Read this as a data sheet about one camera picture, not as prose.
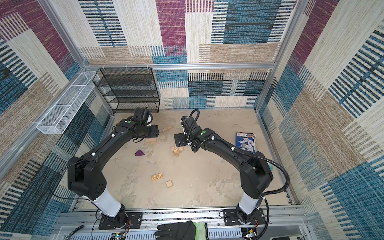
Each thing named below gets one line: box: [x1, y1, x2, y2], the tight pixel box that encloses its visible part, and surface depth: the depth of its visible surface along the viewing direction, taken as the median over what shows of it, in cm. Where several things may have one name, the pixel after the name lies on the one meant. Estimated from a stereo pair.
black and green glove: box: [154, 220, 209, 240], surface depth 71 cm
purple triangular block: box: [134, 149, 145, 157], surface depth 97 cm
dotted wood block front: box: [151, 172, 164, 181], surface depth 89 cm
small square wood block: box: [165, 180, 173, 189], surface depth 85 cm
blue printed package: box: [235, 132, 257, 154], surface depth 103 cm
